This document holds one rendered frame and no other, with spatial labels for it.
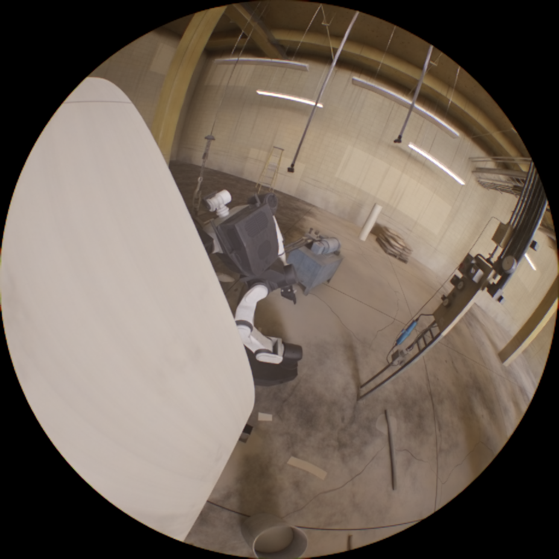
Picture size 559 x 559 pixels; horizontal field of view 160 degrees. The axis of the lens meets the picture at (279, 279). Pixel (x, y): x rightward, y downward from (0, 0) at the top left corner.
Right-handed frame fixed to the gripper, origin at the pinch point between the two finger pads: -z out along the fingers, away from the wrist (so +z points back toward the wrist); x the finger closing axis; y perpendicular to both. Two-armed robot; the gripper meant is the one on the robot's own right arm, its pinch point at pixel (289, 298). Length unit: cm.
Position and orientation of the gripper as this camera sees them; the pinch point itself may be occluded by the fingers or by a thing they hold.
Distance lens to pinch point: 152.2
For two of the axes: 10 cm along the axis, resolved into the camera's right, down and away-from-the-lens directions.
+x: -7.8, -3.3, 5.3
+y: -6.0, 6.3, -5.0
